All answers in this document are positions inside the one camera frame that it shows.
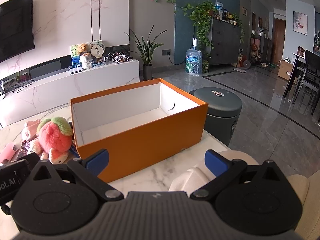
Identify floral wall picture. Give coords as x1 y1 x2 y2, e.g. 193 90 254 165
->
292 11 308 35

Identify pink leather case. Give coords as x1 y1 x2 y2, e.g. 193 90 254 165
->
0 142 22 163

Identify dark grey trash bin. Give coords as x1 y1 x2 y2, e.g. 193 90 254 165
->
189 87 243 147

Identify strawberry plush toy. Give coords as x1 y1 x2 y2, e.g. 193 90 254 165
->
37 116 73 155

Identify brown teddy bear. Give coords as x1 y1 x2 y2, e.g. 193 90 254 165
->
76 43 90 56

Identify white knit basket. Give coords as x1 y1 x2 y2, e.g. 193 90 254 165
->
79 52 94 70

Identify cream sofa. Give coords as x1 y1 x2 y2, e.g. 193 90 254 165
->
217 150 320 240

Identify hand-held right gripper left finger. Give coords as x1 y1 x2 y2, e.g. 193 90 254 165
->
31 149 124 202

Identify tangle of black cables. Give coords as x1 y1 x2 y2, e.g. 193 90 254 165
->
0 77 33 93

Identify black dining chair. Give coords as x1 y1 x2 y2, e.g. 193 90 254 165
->
296 49 320 116

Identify pink plush toy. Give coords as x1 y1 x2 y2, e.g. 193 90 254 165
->
22 119 42 142

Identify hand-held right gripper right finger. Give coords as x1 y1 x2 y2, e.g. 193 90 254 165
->
189 149 284 202

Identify black white toy cars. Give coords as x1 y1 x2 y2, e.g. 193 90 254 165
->
106 51 134 62

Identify white dining table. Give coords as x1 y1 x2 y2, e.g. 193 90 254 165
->
282 52 309 98

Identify brown door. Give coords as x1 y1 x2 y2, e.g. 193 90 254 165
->
272 19 286 64

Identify white hand fan on stand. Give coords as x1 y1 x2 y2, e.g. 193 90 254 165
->
90 45 104 63

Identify brown cardboard carton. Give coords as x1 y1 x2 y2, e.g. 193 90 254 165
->
278 57 297 80

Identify large water bottle with pump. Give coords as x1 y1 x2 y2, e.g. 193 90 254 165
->
185 37 203 77

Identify white marble TV cabinet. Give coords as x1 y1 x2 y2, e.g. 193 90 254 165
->
0 55 140 128

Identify potted orchid plant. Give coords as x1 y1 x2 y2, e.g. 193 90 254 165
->
125 25 168 82

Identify black power cable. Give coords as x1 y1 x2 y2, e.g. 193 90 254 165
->
167 54 187 66

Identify green pothos plant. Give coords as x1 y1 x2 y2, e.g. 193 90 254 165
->
175 1 222 55

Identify dark grey cabinet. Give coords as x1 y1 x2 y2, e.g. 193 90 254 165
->
209 17 245 67

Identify orange cardboard box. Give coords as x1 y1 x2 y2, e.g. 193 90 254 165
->
70 78 209 183

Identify black television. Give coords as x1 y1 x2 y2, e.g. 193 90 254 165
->
0 0 35 63

